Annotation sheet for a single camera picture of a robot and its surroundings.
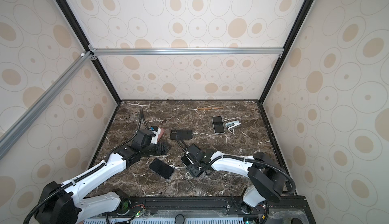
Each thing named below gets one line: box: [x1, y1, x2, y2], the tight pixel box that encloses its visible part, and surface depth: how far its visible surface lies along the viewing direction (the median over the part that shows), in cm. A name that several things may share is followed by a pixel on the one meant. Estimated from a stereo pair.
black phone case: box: [170, 129, 193, 140], surface depth 104 cm
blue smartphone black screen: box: [212, 116, 225, 134], surface depth 107 cm
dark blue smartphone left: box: [148, 158, 175, 180], surface depth 88 cm
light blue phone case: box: [211, 115, 226, 135], surface depth 107 cm
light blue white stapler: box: [224, 120, 242, 131], surface depth 105 cm
